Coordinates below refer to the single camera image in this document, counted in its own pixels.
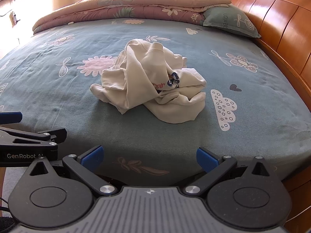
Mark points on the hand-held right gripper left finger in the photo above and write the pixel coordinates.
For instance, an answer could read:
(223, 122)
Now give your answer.
(93, 157)

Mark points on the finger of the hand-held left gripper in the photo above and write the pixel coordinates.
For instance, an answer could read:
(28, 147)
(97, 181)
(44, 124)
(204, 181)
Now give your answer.
(11, 117)
(55, 136)

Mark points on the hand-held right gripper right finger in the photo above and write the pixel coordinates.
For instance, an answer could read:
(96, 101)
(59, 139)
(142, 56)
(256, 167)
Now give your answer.
(206, 159)

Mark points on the white printed sweatshirt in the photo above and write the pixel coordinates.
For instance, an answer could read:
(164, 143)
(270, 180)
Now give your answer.
(145, 77)

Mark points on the green printed pillow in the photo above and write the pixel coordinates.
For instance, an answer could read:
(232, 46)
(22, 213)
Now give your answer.
(230, 21)

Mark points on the wooden headboard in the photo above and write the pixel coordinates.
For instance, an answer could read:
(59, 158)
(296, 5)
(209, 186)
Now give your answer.
(279, 24)

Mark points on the pink floral folded quilt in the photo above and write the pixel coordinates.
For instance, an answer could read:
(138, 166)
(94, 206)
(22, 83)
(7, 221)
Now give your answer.
(145, 9)

